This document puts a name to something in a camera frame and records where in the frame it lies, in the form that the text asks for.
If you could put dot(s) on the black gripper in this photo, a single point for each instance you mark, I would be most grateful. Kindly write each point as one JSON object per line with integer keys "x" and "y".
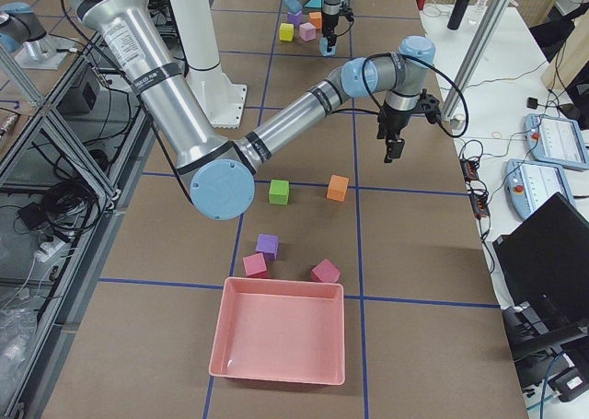
{"x": 394, "y": 122}
{"x": 329, "y": 17}

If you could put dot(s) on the light blue block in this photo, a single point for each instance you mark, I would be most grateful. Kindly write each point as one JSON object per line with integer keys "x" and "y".
{"x": 326, "y": 49}

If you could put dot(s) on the light pink foam block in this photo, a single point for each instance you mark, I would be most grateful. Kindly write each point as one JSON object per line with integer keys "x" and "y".
{"x": 307, "y": 31}

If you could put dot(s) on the orange block near turquoise bin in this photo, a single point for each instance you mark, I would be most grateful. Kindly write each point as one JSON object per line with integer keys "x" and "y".
{"x": 315, "y": 18}

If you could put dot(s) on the purple block near turquoise bin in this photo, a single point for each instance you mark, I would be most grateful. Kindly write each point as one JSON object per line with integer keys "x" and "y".
{"x": 294, "y": 18}

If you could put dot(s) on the yellow foam block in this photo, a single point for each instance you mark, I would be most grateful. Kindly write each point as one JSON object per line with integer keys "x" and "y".
{"x": 286, "y": 32}

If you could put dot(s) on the orange block near green block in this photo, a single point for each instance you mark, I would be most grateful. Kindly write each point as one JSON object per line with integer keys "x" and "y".
{"x": 337, "y": 188}

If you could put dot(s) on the green foam block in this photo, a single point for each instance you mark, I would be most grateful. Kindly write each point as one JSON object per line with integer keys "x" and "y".
{"x": 279, "y": 192}

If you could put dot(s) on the black water bottle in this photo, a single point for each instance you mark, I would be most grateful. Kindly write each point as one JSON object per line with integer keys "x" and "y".
{"x": 457, "y": 14}

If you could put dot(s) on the lower teach pendant tablet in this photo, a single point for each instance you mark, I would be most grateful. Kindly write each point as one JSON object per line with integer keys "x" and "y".
{"x": 530, "y": 184}

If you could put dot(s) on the teach pendant tablet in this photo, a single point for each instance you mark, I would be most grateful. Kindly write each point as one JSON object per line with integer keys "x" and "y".
{"x": 556, "y": 140}
{"x": 530, "y": 184}

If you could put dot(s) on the magenta block near pink bin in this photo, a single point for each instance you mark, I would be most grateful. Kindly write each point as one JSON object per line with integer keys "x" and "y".
{"x": 325, "y": 272}

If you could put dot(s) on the upper teach pendant tablet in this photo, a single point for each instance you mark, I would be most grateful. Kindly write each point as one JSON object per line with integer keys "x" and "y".
{"x": 556, "y": 140}

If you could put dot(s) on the purple block near pink bin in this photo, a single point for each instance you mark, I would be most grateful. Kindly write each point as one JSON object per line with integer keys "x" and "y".
{"x": 268, "y": 246}

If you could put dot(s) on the crimson block beside purple block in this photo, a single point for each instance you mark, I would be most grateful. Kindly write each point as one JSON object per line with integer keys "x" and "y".
{"x": 255, "y": 266}

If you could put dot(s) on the black laptop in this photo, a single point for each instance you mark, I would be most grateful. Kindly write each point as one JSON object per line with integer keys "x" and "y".
{"x": 547, "y": 256}

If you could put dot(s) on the pink plastic bin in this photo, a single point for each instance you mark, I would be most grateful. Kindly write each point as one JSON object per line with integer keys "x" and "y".
{"x": 279, "y": 330}

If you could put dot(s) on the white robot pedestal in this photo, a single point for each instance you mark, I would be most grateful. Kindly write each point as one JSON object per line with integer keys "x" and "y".
{"x": 221, "y": 100}

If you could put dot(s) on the aluminium frame post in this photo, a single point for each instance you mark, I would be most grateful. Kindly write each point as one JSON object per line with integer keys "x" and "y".
{"x": 478, "y": 45}

